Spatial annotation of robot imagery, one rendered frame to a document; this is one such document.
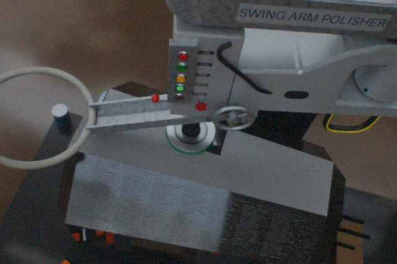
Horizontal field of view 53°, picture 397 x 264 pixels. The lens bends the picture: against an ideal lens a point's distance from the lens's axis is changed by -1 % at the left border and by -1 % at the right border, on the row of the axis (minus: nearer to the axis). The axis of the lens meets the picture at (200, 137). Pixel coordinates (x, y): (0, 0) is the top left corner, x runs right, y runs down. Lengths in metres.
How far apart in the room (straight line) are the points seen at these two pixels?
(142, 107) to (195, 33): 0.63
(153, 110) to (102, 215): 0.51
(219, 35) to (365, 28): 0.39
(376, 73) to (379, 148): 1.69
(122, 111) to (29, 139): 1.23
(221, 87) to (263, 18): 0.31
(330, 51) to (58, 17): 2.57
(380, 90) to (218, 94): 0.56
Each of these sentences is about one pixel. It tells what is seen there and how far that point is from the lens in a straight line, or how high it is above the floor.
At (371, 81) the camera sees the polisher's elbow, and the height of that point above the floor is 1.34.
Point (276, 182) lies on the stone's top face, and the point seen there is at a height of 0.85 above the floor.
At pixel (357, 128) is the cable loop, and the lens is 1.86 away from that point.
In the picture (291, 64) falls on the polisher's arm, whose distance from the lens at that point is 1.31.
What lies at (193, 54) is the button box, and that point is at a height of 1.51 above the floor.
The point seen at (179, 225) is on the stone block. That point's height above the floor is 0.70.
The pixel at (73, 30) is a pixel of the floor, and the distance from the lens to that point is 3.37.
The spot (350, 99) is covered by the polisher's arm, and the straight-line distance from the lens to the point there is 1.51.
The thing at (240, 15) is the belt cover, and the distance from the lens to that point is 1.08.
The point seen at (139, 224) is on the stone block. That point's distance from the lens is 1.79.
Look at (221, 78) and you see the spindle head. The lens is 1.27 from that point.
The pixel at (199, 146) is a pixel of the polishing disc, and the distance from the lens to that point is 1.71.
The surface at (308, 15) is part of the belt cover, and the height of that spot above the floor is 1.67.
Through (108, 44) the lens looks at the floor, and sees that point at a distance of 3.23.
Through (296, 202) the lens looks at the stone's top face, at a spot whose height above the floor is 0.85.
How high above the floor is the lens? 2.37
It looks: 60 degrees down
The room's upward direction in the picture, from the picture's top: 11 degrees clockwise
